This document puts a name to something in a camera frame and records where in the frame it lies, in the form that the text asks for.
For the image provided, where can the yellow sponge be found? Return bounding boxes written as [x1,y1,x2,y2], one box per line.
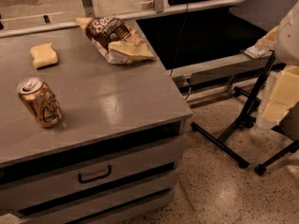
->
[30,43,58,69]

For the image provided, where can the dark tray table top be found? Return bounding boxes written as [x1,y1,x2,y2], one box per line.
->
[229,0,298,32]

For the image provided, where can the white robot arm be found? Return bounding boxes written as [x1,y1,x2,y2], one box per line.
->
[245,2,299,141]

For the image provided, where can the black drawer handle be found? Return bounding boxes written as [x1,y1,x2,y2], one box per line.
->
[78,165,112,184]

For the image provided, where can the black hanging cable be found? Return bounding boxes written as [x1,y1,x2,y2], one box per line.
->
[168,2,192,101]

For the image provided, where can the grey drawer cabinet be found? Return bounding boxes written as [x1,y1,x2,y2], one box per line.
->
[0,19,193,224]

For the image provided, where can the black folding stand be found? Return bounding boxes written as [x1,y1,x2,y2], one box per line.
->
[191,52,299,175]

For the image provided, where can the brown chip bag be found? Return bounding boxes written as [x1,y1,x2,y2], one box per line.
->
[75,17,154,64]

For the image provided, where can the gold soda can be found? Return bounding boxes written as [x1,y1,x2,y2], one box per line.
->
[17,77,63,128]

